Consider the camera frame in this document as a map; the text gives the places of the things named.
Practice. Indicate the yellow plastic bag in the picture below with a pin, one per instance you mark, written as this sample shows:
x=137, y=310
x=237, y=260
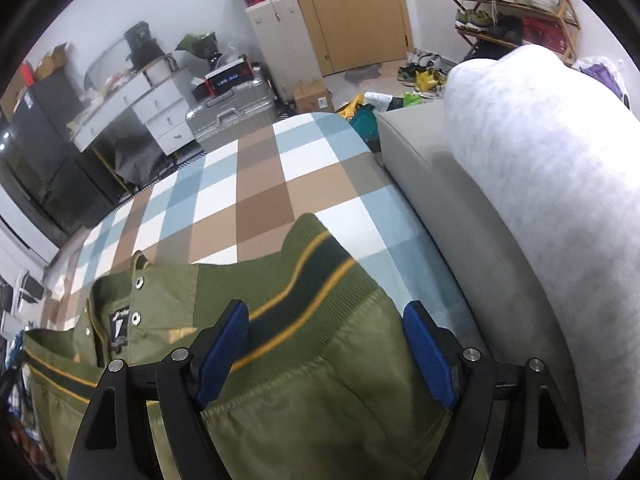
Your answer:
x=350, y=106

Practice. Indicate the open cardboard box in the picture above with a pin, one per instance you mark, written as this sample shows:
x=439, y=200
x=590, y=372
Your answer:
x=52, y=60

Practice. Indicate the dark grey bag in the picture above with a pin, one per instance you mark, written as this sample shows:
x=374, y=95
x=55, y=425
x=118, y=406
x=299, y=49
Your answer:
x=137, y=160

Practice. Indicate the checkered bed sheet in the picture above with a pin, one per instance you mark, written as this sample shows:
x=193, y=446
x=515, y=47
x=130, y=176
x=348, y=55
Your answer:
x=260, y=185

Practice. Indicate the wooden shoe rack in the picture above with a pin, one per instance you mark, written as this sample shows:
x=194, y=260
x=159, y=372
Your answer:
x=500, y=10

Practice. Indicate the wooden door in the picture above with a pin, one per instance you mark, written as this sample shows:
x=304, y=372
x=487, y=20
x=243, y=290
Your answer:
x=350, y=20

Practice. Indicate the white desk with drawers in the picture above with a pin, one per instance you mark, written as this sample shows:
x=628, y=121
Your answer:
x=155, y=105

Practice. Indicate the red paper item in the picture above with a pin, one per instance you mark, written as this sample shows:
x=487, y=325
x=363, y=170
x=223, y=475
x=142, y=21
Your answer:
x=27, y=74

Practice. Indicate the purple plastic bag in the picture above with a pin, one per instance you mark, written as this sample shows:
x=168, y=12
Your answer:
x=602, y=80

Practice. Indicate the teal bag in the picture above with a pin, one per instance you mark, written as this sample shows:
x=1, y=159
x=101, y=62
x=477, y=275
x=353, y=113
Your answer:
x=365, y=125

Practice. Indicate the white storage cabinet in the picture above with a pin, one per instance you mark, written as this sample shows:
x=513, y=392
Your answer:
x=280, y=45

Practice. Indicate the closed cardboard box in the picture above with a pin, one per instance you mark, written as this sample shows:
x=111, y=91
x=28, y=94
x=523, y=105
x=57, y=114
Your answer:
x=312, y=99

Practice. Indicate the green jacket with mustard sleeves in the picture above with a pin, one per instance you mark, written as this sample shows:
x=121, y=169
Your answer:
x=310, y=410

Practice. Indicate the black box with red stripe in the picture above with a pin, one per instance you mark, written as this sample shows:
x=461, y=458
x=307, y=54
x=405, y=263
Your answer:
x=225, y=77

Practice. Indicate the grey rolled pillow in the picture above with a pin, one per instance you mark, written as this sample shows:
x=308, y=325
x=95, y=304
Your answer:
x=550, y=185

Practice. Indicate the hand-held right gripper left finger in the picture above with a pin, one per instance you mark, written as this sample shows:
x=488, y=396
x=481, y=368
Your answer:
x=225, y=355

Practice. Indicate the silver suitcase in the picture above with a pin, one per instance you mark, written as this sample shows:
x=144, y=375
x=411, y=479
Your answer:
x=235, y=110

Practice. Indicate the grey door mat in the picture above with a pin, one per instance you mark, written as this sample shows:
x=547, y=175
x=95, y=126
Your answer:
x=364, y=72

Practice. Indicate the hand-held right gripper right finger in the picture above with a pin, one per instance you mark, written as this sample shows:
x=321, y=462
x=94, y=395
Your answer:
x=430, y=355

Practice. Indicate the dark wrapped flower bouquet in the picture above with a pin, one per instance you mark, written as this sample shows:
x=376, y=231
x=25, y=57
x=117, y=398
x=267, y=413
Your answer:
x=200, y=47

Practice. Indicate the black bag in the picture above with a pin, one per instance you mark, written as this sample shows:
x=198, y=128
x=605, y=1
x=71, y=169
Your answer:
x=142, y=45

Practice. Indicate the arched metal frame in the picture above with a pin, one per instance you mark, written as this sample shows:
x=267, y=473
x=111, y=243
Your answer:
x=102, y=57

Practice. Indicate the group of shoes on floor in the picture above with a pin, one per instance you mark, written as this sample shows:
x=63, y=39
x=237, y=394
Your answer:
x=422, y=72

